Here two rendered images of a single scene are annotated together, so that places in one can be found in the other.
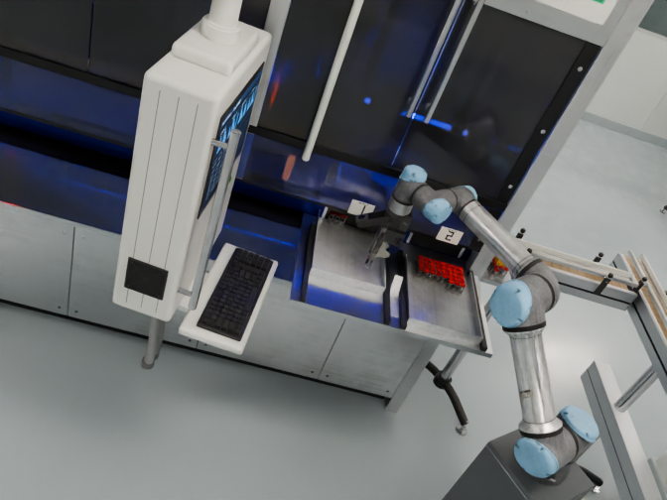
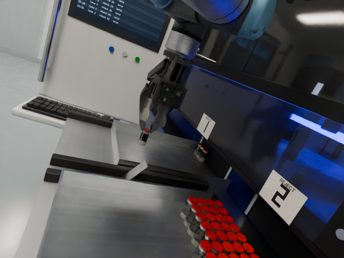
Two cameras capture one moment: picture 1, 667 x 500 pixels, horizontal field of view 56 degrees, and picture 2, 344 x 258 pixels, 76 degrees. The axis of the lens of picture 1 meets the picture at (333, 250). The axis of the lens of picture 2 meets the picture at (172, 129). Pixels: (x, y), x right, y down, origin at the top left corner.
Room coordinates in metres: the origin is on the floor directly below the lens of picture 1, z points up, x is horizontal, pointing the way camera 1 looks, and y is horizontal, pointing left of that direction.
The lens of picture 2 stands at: (1.64, -0.69, 1.17)
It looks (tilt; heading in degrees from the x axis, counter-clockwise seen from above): 16 degrees down; 76
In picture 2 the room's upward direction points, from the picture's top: 23 degrees clockwise
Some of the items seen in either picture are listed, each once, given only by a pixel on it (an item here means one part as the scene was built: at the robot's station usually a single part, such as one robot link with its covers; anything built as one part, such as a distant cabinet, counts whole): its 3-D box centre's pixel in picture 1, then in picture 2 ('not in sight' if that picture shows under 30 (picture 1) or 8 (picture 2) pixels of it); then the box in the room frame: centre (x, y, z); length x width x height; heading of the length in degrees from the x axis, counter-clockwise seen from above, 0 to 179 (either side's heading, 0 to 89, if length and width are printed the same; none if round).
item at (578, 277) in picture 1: (557, 265); not in sight; (2.23, -0.87, 0.92); 0.69 x 0.15 x 0.16; 101
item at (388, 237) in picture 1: (393, 224); (169, 80); (1.72, -0.15, 1.12); 0.09 x 0.08 x 0.12; 100
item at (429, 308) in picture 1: (440, 297); (157, 239); (1.76, -0.41, 0.90); 0.34 x 0.26 x 0.04; 10
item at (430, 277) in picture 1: (439, 279); (203, 238); (1.85, -0.39, 0.90); 0.18 x 0.02 x 0.05; 100
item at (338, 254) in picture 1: (348, 250); (166, 152); (1.81, -0.05, 0.90); 0.34 x 0.26 x 0.04; 11
